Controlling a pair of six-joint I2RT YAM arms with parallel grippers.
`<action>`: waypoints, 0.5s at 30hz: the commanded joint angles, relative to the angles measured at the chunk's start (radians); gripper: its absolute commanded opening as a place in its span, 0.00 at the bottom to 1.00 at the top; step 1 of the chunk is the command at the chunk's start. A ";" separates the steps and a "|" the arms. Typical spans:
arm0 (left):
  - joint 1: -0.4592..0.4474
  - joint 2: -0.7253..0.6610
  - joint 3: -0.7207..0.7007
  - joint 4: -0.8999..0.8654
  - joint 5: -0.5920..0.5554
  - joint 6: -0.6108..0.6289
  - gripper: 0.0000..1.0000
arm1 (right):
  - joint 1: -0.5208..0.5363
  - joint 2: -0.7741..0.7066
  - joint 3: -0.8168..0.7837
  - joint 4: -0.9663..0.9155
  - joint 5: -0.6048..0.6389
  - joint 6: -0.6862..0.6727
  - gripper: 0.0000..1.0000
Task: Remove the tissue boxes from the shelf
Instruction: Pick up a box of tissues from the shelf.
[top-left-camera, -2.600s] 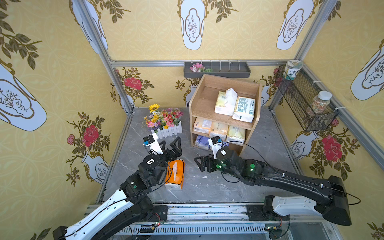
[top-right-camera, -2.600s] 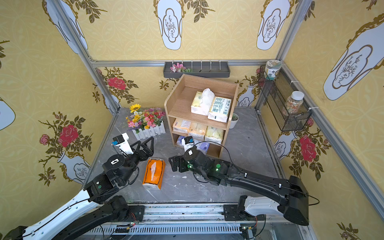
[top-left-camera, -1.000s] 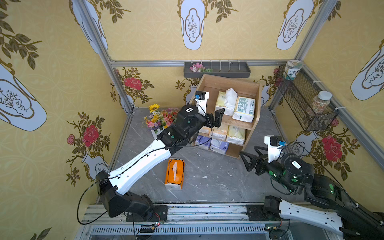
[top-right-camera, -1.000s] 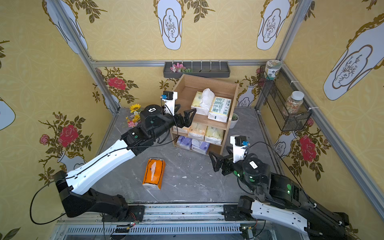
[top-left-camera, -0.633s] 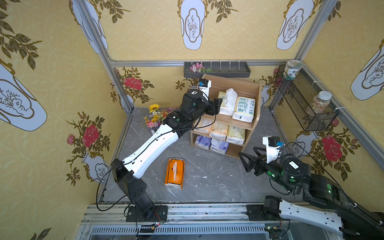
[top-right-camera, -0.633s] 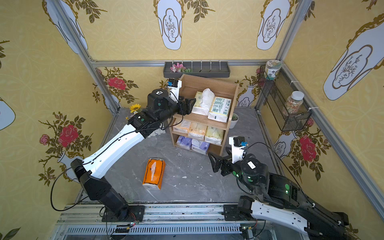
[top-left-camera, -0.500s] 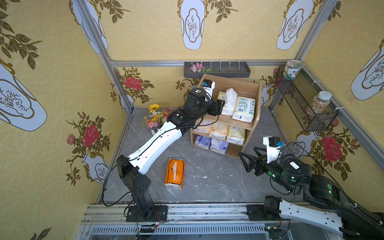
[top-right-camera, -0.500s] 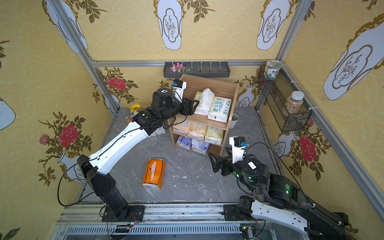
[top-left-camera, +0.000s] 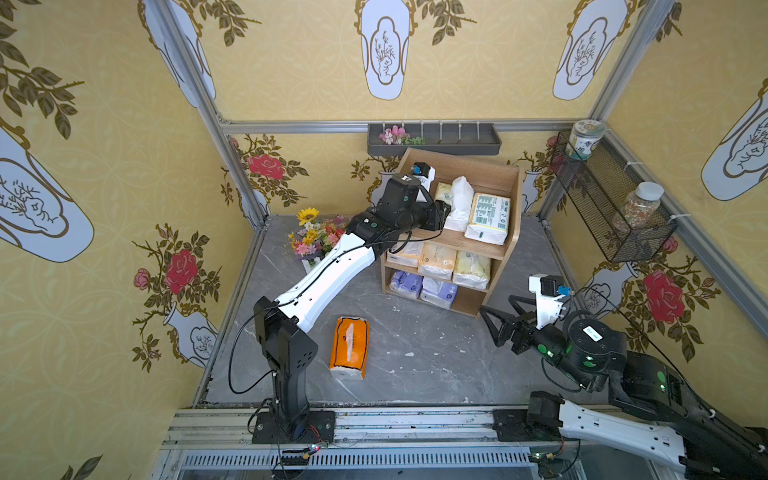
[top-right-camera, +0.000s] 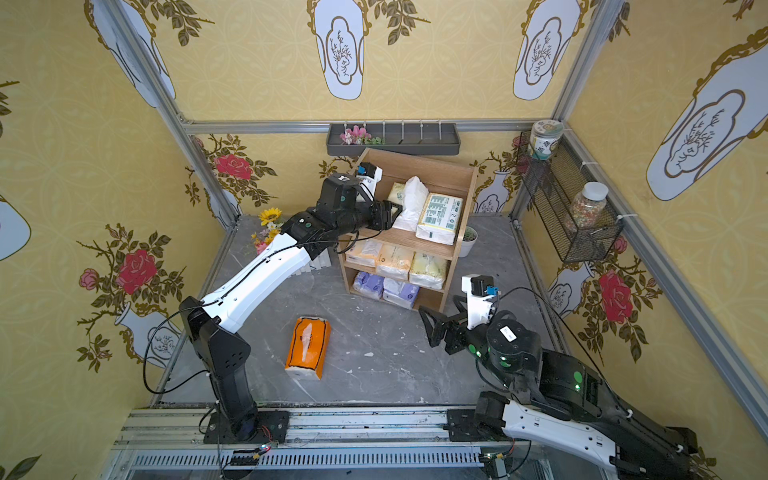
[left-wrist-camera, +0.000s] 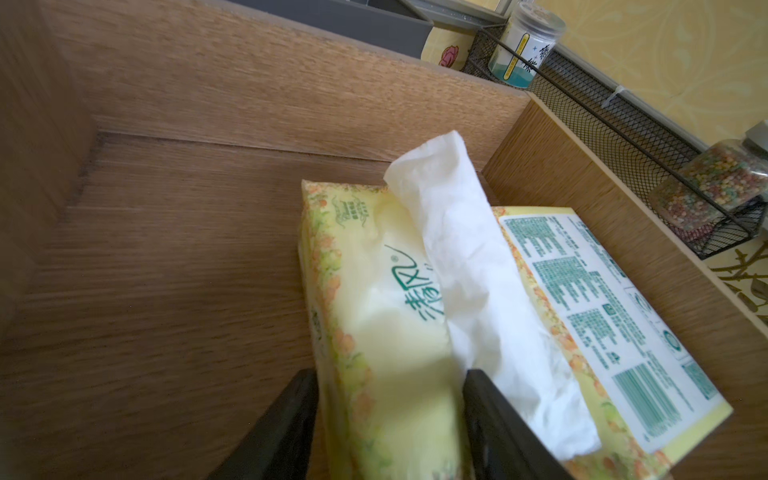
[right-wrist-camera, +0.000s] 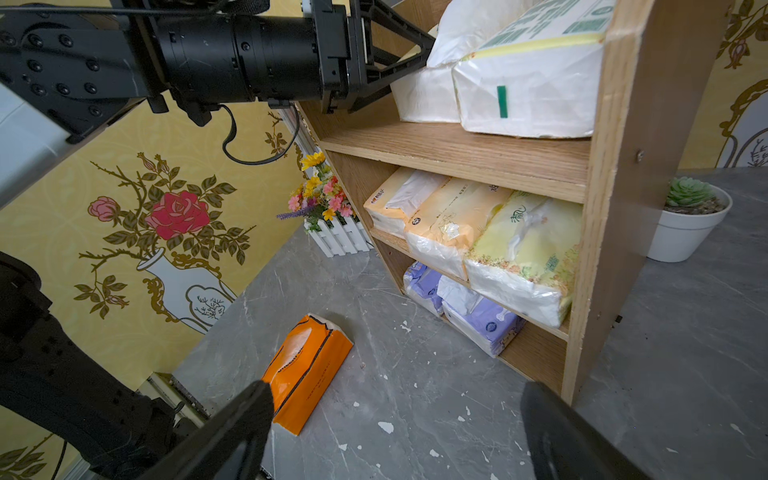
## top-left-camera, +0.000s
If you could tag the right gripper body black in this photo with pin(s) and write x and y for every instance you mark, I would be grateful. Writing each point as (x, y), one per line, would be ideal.
(519, 335)

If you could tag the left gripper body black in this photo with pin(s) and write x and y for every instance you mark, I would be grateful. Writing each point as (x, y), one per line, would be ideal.
(433, 212)

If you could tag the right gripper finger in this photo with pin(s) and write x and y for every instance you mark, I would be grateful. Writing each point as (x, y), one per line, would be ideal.
(524, 309)
(501, 325)

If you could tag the white green tissue pack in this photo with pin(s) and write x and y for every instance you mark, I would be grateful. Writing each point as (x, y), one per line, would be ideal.
(489, 219)

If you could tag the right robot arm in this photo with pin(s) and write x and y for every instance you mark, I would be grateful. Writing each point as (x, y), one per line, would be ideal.
(664, 419)

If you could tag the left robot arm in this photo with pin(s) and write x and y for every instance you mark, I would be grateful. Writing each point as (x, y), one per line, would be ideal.
(282, 325)

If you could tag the pale orange tissue pack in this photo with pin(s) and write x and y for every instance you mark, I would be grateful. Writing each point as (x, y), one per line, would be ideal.
(408, 256)

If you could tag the beige orange tissue pack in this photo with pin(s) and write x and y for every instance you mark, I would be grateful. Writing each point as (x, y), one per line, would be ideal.
(437, 261)

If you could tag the wooden three-tier shelf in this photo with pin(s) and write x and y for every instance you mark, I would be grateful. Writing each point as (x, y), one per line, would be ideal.
(486, 178)

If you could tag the yellow green tissue pack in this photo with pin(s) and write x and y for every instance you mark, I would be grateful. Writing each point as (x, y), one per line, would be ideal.
(472, 270)

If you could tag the purple tissue pack right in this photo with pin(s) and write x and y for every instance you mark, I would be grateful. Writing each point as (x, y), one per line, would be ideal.
(438, 293)

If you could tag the purple tissue pack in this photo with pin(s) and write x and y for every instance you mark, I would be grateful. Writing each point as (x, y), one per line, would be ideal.
(438, 293)
(406, 284)

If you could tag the purple tissue pack left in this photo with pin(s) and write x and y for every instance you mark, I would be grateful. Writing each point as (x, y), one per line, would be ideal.
(406, 284)

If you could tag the small pink flower plant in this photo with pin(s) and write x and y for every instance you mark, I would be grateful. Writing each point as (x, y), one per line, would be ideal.
(397, 135)

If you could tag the flowers in white fence planter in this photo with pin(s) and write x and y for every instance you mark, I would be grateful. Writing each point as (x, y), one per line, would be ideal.
(316, 236)

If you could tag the clear jar with snacks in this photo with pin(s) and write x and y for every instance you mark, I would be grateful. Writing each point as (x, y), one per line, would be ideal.
(640, 204)

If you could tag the white lidded patterned jar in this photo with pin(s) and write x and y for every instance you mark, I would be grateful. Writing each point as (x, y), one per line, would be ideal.
(584, 137)

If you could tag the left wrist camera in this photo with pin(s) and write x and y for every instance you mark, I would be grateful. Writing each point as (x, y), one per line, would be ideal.
(424, 173)

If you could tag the grey wall tray shelf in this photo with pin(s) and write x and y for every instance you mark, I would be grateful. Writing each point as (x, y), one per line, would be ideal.
(467, 138)

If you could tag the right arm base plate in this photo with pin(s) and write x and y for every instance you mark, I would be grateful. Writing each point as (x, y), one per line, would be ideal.
(512, 425)

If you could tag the black wire wall basket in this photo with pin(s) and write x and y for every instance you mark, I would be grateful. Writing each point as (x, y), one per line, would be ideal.
(598, 188)

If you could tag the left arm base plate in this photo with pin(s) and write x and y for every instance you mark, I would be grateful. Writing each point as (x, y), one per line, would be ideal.
(316, 426)

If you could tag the aluminium front rail frame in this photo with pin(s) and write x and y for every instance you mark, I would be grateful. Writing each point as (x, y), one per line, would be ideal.
(378, 438)

